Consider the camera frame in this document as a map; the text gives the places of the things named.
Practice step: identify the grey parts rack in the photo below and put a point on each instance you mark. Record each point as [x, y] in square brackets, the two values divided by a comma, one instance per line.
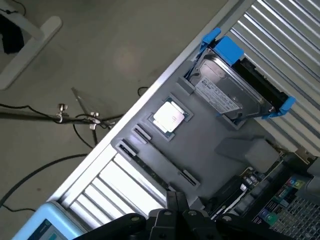
[200, 140]

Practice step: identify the white desk leg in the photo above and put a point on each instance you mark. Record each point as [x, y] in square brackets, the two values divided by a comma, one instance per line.
[37, 37]

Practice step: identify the green graphics card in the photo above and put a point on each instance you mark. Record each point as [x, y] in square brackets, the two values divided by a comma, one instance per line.
[230, 192]

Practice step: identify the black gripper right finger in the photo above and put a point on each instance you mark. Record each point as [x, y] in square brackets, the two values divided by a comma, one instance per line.
[195, 227]

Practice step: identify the silver hard disk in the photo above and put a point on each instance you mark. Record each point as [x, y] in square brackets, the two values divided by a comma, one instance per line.
[225, 82]

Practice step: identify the open PC case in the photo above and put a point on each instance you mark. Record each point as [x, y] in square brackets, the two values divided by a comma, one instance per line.
[295, 217]

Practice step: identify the silver CPU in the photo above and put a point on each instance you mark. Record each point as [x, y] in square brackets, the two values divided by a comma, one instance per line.
[168, 116]

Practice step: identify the black cloth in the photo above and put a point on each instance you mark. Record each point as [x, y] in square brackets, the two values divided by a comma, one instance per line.
[11, 37]

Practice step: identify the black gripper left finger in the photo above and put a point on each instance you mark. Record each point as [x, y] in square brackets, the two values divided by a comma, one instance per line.
[162, 225]

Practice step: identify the blue white teach pendant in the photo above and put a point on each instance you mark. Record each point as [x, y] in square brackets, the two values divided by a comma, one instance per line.
[50, 217]

